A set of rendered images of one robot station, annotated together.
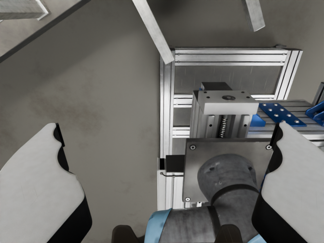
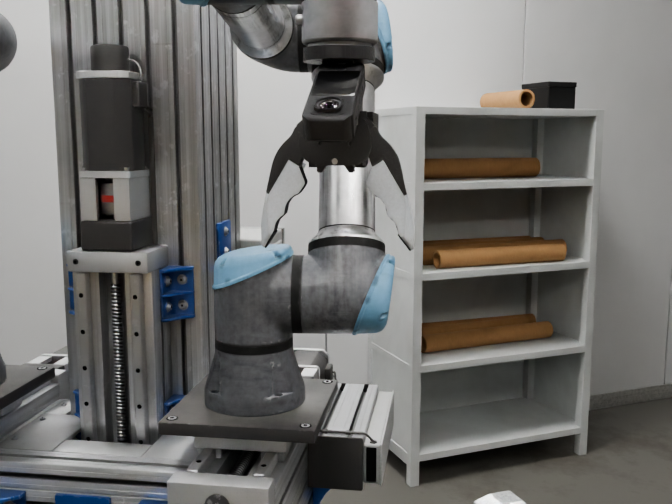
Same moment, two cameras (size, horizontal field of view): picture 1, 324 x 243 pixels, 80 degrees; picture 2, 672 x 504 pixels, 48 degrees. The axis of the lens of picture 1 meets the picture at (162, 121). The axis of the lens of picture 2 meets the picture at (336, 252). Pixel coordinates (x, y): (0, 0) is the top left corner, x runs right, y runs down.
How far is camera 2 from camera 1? 69 cm
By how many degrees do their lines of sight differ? 52
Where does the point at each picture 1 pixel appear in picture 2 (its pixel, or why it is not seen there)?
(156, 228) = (375, 296)
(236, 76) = not seen: outside the picture
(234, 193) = (258, 339)
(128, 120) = not seen: outside the picture
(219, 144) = (258, 425)
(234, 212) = (267, 308)
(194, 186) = (312, 391)
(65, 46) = not seen: outside the picture
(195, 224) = (322, 296)
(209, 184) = (288, 369)
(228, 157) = (246, 406)
